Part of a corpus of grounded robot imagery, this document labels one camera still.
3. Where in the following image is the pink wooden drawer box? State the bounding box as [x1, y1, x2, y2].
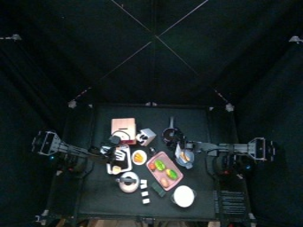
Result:
[109, 117, 137, 145]

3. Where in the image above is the black toy frying pan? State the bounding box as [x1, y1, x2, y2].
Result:
[161, 116, 184, 144]

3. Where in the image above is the blue grey bowl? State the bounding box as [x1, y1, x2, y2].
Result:
[173, 148, 196, 170]

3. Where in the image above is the round white cup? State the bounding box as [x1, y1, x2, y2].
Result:
[109, 130, 131, 145]

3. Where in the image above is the small round white plate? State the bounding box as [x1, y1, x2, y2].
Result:
[131, 149, 149, 166]

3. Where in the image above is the green yellow toy vegetable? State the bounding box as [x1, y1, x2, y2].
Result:
[164, 168, 179, 180]

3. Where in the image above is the small white toy toaster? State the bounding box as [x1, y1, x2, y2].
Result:
[135, 128, 157, 147]

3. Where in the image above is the pink rectangular tray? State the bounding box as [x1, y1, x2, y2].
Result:
[145, 151, 184, 192]

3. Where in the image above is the peach toy food piece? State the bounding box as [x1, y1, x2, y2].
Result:
[160, 177, 172, 189]

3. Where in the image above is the dark green sponge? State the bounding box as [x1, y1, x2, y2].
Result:
[151, 181, 168, 198]

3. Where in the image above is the white printed label sheet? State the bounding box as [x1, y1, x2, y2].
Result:
[219, 190, 245, 216]

